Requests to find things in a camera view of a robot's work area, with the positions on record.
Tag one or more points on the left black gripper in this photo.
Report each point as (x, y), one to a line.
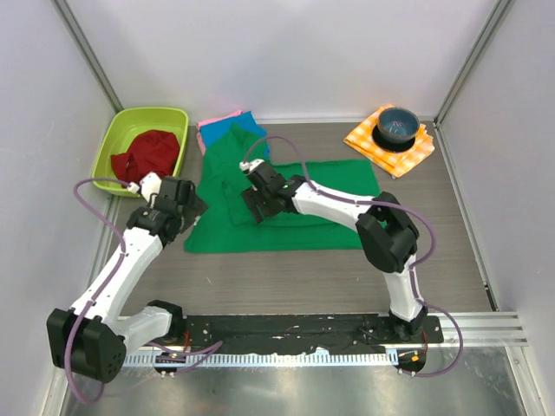
(194, 209)

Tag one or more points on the pink t shirt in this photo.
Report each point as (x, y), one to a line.
(206, 122)

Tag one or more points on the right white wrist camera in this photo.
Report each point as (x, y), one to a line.
(247, 167)

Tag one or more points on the blue t shirt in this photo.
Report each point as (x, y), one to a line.
(212, 133)

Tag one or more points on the green t shirt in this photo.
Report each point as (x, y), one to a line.
(229, 227)

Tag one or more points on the perforated metal rail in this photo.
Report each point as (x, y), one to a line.
(321, 358)

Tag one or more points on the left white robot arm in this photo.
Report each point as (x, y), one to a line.
(90, 338)

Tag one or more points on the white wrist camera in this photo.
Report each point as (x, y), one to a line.
(147, 187)
(247, 167)

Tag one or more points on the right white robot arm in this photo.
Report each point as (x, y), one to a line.
(387, 234)

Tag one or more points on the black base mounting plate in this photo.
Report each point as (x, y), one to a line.
(297, 334)

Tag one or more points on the red t shirt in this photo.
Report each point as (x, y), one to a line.
(152, 151)

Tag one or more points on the dark blue ceramic bowl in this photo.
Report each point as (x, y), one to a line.
(391, 114)

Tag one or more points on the orange checkered cloth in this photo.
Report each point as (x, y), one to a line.
(364, 139)

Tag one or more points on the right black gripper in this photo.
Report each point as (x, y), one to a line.
(252, 198)

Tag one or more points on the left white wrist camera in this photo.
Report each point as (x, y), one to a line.
(147, 187)

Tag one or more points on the lime green plastic basin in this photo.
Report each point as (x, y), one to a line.
(125, 126)

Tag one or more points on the black saucer plate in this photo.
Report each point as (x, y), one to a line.
(394, 145)

